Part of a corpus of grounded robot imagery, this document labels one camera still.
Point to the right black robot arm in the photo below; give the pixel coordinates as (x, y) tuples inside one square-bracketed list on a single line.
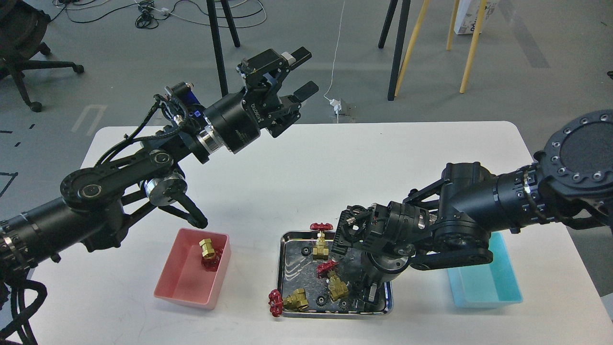
[(448, 224)]

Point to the small black gear bottom right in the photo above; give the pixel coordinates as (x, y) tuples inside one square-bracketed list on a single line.
[(343, 305)]

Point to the yellow wooden leg left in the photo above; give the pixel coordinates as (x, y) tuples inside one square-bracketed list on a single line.
[(411, 44)]

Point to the white cardboard box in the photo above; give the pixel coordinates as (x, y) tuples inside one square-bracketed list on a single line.
[(466, 18)]

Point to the yellow wooden leg right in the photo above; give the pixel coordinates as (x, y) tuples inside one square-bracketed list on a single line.
[(473, 46)]

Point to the brass valve top red handle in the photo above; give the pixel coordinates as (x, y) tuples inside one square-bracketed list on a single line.
[(320, 250)]

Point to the blue plastic box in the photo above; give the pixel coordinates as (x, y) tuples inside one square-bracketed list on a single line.
[(486, 286)]

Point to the brass valve bottom left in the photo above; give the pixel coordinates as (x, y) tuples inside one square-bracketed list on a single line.
[(295, 301)]

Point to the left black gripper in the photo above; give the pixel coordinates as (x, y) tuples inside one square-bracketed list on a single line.
[(227, 122)]

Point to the yellow wooden leg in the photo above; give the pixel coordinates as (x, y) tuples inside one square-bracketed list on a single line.
[(473, 46), (411, 44), (451, 29)]

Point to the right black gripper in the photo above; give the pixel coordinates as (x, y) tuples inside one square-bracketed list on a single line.
[(379, 269)]

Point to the metal tray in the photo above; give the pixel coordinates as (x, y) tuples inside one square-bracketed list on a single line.
[(296, 271)]

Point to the brass valve red handle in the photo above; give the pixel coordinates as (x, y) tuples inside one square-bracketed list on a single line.
[(337, 288), (211, 257), (320, 250)]

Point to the black stand leg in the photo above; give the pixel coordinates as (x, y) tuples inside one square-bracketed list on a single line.
[(400, 39)]

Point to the black office chair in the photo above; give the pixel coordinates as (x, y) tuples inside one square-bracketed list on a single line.
[(22, 30)]

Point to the pink plastic box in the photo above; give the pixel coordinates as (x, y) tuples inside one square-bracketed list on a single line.
[(184, 280)]

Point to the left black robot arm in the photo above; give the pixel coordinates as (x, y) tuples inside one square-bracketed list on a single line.
[(141, 173)]

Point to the yellow wooden leg middle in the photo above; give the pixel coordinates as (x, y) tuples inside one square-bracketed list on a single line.
[(451, 29)]

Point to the small black gear bottom middle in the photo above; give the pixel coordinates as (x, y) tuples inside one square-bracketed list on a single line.
[(321, 300)]

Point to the black tripod legs left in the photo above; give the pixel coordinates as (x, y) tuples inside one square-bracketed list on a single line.
[(217, 47)]

